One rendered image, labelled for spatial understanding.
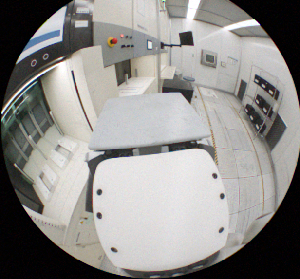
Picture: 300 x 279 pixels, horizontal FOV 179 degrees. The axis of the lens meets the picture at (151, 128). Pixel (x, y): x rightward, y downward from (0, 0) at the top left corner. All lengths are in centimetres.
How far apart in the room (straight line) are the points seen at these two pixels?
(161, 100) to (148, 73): 169
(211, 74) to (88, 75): 445
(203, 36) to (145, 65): 323
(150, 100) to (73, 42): 40
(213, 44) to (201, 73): 148
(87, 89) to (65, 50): 20
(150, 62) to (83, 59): 147
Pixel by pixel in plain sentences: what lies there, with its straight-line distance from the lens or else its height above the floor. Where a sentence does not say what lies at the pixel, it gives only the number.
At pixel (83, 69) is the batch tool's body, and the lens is 42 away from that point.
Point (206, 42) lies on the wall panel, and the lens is 453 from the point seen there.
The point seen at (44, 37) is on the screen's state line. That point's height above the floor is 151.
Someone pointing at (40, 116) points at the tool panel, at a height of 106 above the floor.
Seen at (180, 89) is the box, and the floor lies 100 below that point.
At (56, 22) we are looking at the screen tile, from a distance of 47.
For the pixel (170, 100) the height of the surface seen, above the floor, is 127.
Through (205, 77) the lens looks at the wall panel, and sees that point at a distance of 460.
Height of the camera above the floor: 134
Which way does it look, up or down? 42 degrees down
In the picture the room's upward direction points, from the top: 2 degrees counter-clockwise
